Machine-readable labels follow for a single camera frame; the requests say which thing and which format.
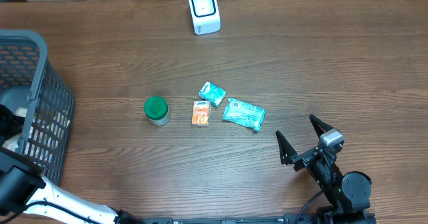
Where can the orange tissue pack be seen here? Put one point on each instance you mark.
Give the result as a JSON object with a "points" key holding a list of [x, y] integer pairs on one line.
{"points": [[201, 113]]}

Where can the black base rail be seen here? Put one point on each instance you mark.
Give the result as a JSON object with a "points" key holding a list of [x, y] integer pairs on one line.
{"points": [[261, 220]]}

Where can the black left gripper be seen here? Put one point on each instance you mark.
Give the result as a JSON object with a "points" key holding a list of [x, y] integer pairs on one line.
{"points": [[5, 121]]}

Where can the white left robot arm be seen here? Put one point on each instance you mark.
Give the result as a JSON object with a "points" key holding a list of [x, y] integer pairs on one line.
{"points": [[24, 189]]}

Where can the white barcode scanner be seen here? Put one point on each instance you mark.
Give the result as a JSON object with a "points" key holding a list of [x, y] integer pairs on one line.
{"points": [[205, 16]]}

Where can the teal tissue pack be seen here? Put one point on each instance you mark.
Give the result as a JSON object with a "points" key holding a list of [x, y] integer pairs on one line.
{"points": [[211, 92]]}

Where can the beige snack bag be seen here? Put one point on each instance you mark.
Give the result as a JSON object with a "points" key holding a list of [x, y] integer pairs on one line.
{"points": [[12, 144]]}

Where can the teal wet wipes pack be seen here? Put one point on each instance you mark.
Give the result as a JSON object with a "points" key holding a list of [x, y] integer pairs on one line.
{"points": [[244, 114]]}

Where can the green lid jar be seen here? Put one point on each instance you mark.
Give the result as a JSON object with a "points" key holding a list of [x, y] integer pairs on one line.
{"points": [[157, 110]]}

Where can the grey plastic basket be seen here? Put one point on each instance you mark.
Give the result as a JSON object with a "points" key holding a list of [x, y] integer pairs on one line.
{"points": [[28, 80]]}

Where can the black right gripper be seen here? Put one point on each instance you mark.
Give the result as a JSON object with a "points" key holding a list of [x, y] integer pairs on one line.
{"points": [[289, 154]]}

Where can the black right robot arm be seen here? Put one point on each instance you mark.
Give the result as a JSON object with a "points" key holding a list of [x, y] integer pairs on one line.
{"points": [[342, 198]]}

